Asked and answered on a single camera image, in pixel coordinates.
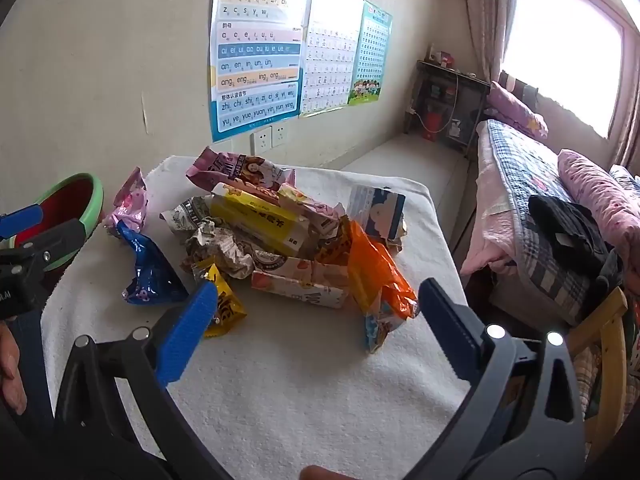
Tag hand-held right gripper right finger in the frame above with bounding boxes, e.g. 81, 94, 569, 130
405, 276, 587, 480

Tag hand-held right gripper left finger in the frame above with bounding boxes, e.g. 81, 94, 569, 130
55, 279, 236, 480

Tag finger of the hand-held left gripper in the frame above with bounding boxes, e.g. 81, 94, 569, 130
0, 204, 45, 241
0, 218, 89, 274

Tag green rimmed red bin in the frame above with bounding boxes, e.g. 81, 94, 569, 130
14, 173, 105, 272

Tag yellow black snack wrapper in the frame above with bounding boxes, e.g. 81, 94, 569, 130
192, 259, 248, 339

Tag blue foil wrapper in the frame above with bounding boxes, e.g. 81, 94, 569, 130
116, 220, 189, 306

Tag small pink wrapper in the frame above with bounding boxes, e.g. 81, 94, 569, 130
102, 167, 149, 235

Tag orange plastic bag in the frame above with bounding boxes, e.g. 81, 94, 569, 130
344, 219, 420, 355

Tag grey printed wrapper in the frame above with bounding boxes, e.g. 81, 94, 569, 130
182, 225, 257, 282
160, 195, 221, 236

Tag white pink carton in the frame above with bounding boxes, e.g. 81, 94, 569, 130
251, 254, 352, 310

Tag yellow carton box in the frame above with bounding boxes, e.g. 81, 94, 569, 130
209, 182, 312, 259

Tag light blue cloud print box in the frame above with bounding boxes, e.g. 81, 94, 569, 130
346, 185, 407, 242

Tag large pink snack bag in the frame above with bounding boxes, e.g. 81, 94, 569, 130
185, 146, 296, 207

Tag pink white wrapper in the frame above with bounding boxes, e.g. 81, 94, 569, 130
277, 183, 347, 237

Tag person's left hand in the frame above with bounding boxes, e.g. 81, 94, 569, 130
0, 321, 28, 416

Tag person's right hand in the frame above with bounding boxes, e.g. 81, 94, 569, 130
301, 465, 346, 480

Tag pink bed sheet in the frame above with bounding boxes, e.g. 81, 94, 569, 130
460, 120, 532, 277

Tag white table cloth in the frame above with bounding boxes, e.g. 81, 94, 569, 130
40, 155, 474, 467

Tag black clothes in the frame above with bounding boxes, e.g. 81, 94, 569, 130
528, 193, 624, 282

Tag wooden chair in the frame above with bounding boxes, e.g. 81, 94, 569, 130
564, 287, 640, 467

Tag red container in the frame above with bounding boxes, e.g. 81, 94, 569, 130
421, 110, 446, 142

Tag pink floral blanket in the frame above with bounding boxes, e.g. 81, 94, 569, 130
557, 148, 640, 262

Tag pink floral pillow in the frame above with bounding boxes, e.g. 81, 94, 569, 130
485, 80, 549, 142

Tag dark bedside shelf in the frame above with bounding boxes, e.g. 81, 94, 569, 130
404, 59, 491, 160

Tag dark striped cushion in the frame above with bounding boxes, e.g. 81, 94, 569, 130
499, 70, 540, 109

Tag small red white box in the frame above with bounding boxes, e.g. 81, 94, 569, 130
425, 45, 459, 69

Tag window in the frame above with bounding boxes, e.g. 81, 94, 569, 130
500, 0, 627, 139

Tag beige curtain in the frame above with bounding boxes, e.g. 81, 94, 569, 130
459, 0, 524, 87

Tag blue bordered wall poster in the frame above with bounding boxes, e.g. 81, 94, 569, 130
209, 0, 315, 143

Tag green bordered wall poster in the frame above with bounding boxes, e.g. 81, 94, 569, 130
347, 1, 394, 108

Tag white chart wall poster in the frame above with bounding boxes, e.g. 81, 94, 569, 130
299, 0, 365, 119

